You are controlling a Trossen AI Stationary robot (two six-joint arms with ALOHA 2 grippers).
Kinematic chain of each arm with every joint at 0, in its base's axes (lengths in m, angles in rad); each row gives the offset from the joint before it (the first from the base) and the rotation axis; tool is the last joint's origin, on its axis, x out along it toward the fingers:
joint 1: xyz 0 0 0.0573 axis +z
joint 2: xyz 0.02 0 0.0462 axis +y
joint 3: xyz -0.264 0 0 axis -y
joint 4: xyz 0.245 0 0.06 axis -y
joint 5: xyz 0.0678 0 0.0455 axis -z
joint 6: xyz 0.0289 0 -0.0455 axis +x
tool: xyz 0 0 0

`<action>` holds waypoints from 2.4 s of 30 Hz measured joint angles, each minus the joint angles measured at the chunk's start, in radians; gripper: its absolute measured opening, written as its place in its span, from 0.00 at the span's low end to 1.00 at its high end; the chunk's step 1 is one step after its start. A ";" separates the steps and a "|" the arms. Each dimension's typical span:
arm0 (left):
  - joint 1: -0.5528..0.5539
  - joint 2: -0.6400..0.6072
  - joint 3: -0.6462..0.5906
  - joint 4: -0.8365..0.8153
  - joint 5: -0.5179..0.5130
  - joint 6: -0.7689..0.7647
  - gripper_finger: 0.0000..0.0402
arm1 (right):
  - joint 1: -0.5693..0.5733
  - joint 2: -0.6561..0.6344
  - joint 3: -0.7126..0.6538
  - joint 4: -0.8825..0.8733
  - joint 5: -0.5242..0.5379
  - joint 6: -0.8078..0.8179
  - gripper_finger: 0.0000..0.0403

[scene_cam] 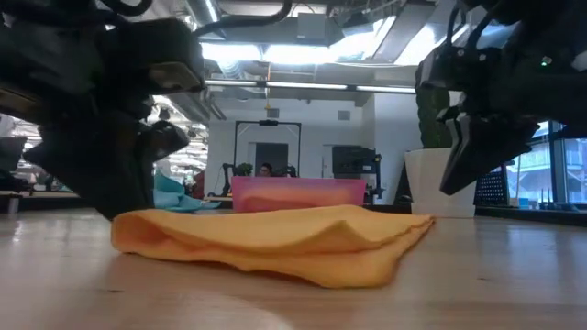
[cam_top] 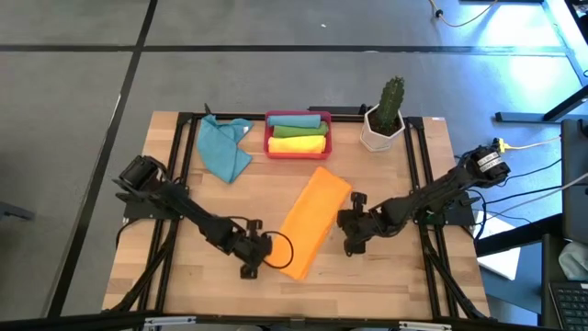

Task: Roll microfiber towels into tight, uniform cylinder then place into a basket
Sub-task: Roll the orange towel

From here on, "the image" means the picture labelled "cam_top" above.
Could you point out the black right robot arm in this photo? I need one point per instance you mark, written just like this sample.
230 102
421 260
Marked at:
436 193

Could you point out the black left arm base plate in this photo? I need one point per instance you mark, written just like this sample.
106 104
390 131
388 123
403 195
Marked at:
138 213

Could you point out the black laptop keyboard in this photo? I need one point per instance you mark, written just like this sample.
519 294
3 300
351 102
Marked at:
572 305

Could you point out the yellow microfiber towel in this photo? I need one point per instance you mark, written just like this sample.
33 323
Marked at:
296 144

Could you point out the black monitor panel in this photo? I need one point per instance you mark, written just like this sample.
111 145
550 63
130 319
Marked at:
574 184

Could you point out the black crossbar with silver brackets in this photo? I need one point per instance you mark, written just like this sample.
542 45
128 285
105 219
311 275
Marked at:
294 323

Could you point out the black desk beam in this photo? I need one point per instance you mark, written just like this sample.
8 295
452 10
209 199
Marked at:
514 239

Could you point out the green cactus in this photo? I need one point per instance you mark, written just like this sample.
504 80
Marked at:
390 103

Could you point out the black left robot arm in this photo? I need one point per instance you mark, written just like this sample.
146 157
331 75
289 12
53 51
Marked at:
184 207

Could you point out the black desk foot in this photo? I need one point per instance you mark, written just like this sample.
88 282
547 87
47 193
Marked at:
523 117

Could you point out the pink plastic basket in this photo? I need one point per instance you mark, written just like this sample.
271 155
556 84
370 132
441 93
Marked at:
298 156

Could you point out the orange microfiber towel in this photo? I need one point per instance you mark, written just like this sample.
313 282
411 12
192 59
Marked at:
312 216

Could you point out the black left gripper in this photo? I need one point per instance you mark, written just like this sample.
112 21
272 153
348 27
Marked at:
252 248

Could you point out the blue microfiber towel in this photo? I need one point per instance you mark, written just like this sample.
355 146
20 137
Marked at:
294 121
222 147

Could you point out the grey floor object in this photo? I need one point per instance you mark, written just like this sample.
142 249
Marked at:
14 211

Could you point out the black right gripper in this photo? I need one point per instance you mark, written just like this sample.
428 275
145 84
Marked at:
360 223

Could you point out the white sheet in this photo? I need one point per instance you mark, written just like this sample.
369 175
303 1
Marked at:
503 262

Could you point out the black aluminium table frame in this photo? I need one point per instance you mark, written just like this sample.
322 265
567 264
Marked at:
271 117

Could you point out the white hexagonal plant pot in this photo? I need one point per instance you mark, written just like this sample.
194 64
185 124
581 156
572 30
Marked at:
374 140

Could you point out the grey cloth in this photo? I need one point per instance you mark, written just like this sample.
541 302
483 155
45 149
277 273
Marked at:
574 262

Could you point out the green microfiber towel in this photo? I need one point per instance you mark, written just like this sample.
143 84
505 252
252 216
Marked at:
301 131

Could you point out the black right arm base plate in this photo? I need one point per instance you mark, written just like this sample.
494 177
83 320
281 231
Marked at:
461 216

